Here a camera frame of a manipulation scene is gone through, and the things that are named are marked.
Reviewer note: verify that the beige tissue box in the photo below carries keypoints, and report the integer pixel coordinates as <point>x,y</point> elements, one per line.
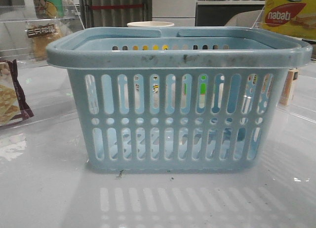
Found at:
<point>289,86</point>

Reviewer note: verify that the white paper cup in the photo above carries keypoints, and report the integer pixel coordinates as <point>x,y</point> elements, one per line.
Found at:
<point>150,24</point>

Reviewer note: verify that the light blue plastic basket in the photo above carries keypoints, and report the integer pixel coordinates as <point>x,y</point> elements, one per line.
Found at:
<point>185,99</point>

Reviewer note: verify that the green yellow cartoon package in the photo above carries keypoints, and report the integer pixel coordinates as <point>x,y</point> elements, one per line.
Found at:
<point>49,9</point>

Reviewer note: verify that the packaged bread clear wrapper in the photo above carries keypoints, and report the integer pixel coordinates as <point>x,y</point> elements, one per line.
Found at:
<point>40,34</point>

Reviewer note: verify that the brown cracker snack bag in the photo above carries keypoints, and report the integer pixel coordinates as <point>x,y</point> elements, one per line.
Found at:
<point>13,105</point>

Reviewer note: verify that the yellow nabati wafer box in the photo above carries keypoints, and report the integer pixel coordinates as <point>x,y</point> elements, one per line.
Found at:
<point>296,19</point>

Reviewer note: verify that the white cabinet background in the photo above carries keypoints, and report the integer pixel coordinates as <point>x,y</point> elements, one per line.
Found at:
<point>180,12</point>

